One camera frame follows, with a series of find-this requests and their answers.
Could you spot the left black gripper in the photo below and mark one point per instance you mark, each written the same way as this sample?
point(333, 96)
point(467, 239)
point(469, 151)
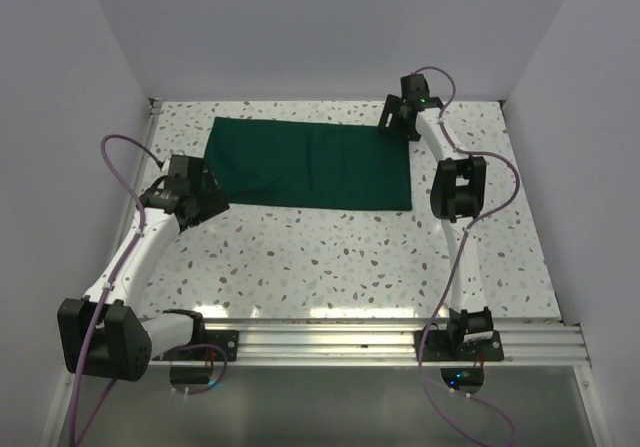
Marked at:
point(213, 202)

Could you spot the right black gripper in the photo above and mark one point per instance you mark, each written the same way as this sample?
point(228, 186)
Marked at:
point(392, 105)

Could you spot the dark green surgical cloth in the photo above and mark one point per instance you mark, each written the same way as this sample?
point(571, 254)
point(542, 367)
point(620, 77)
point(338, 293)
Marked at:
point(309, 165)

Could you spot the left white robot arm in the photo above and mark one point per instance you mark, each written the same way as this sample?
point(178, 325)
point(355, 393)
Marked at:
point(101, 332)

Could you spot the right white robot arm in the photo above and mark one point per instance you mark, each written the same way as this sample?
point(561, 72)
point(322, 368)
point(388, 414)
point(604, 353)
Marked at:
point(456, 198)

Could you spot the left side aluminium rail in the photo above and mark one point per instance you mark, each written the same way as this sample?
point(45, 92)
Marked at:
point(145, 169)

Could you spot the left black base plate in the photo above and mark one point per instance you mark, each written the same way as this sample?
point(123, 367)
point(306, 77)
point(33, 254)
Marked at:
point(209, 346)

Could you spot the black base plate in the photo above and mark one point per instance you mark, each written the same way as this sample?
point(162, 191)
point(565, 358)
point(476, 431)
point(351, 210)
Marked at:
point(439, 348)
point(209, 346)

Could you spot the aluminium mounting rail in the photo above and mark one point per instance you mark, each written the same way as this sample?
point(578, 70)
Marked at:
point(388, 343)

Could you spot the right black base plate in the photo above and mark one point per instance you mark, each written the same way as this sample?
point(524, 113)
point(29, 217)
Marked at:
point(439, 348)

